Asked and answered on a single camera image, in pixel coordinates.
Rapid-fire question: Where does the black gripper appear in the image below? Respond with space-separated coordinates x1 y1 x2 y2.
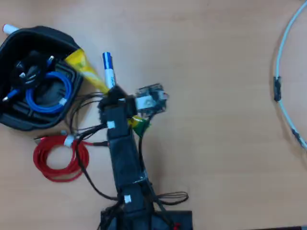
98 85 139 123

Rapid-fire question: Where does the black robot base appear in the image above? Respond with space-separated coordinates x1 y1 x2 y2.
100 210 194 230

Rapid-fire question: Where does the blue whiteboard marker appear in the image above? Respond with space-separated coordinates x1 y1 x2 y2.
102 51 118 89

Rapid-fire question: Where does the black storage case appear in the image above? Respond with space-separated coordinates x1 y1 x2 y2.
0 25 84 132

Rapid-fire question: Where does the white marker with red cap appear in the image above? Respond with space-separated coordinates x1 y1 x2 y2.
2 23 20 34

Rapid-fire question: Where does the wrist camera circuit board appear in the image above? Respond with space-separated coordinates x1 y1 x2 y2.
135 83 169 118

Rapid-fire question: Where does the blue coiled usb cable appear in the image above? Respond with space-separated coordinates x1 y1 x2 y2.
2 55 74 115

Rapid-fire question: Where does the black camera cable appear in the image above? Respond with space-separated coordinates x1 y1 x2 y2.
137 115 154 173

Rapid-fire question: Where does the thin black wire bundle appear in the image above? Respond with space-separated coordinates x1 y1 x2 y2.
64 92 120 202

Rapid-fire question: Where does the black coiled cable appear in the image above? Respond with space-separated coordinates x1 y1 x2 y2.
14 51 48 89

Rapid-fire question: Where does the red coiled usb cable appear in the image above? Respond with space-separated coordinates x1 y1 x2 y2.
33 130 110 183

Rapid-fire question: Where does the thin brown wire loop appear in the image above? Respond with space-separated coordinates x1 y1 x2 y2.
153 191 189 206

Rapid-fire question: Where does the light grey cable with tape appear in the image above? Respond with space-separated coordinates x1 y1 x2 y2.
273 0 307 150

